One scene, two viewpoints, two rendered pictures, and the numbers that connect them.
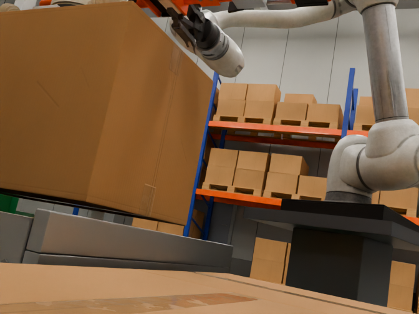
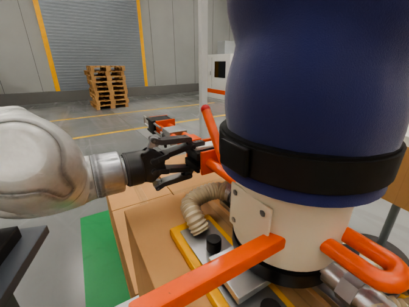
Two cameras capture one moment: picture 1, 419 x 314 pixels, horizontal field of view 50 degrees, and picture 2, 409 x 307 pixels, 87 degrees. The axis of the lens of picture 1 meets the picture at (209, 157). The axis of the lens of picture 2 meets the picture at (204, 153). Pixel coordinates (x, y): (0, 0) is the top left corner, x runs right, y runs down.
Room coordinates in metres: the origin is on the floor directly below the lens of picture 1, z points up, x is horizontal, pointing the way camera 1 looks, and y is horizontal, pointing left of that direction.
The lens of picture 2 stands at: (1.42, 0.44, 1.38)
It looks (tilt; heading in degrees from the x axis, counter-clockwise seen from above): 23 degrees down; 213
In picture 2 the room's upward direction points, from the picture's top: straight up
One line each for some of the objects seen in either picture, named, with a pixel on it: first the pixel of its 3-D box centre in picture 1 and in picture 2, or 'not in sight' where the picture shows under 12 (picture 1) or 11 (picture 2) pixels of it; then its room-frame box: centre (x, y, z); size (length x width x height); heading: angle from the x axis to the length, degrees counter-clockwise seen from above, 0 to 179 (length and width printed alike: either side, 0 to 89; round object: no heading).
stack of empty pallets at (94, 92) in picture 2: not in sight; (106, 86); (-3.16, -6.54, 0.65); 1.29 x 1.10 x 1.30; 66
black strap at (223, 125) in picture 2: not in sight; (296, 140); (1.11, 0.40, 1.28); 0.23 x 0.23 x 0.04
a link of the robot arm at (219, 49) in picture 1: (210, 41); (109, 173); (1.19, 0.06, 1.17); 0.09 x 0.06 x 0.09; 63
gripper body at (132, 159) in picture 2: (199, 28); (144, 165); (1.13, 0.09, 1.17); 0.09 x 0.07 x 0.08; 153
